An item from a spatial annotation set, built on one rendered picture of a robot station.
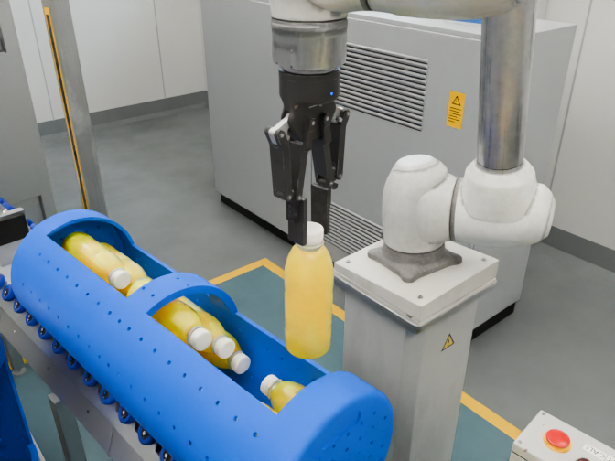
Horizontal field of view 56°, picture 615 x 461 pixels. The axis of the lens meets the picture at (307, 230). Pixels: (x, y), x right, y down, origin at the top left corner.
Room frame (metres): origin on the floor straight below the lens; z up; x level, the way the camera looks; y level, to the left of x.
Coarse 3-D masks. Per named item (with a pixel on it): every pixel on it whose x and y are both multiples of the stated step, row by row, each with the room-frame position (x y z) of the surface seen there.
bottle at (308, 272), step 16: (288, 256) 0.72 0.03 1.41; (304, 256) 0.70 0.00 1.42; (320, 256) 0.70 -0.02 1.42; (288, 272) 0.70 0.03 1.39; (304, 272) 0.69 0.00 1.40; (320, 272) 0.69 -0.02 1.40; (288, 288) 0.70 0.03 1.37; (304, 288) 0.68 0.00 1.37; (320, 288) 0.69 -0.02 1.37; (288, 304) 0.70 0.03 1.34; (304, 304) 0.69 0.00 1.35; (320, 304) 0.69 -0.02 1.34; (288, 320) 0.70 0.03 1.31; (304, 320) 0.69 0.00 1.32; (320, 320) 0.69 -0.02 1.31; (288, 336) 0.70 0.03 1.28; (304, 336) 0.69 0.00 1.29; (320, 336) 0.69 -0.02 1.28; (304, 352) 0.69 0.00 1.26; (320, 352) 0.69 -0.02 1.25
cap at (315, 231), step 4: (308, 224) 0.73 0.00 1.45; (312, 224) 0.73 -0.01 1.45; (316, 224) 0.73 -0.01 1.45; (308, 228) 0.72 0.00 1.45; (312, 228) 0.72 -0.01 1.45; (316, 228) 0.72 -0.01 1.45; (320, 228) 0.72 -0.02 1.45; (308, 232) 0.71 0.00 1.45; (312, 232) 0.71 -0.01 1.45; (316, 232) 0.71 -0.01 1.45; (320, 232) 0.71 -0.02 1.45; (308, 236) 0.70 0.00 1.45; (312, 236) 0.70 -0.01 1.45; (316, 236) 0.70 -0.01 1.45; (320, 236) 0.71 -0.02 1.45; (308, 240) 0.70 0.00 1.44; (312, 240) 0.70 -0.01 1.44; (316, 240) 0.70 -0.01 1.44; (320, 240) 0.71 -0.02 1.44; (308, 244) 0.70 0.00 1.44; (312, 244) 0.70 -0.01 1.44; (316, 244) 0.70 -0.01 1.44
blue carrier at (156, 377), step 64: (64, 256) 1.04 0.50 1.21; (128, 256) 1.28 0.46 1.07; (64, 320) 0.92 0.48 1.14; (128, 320) 0.84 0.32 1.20; (128, 384) 0.75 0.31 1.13; (192, 384) 0.68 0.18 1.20; (256, 384) 0.89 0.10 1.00; (320, 384) 0.64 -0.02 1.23; (192, 448) 0.62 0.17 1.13; (256, 448) 0.57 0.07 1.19; (320, 448) 0.57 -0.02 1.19; (384, 448) 0.68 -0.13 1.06
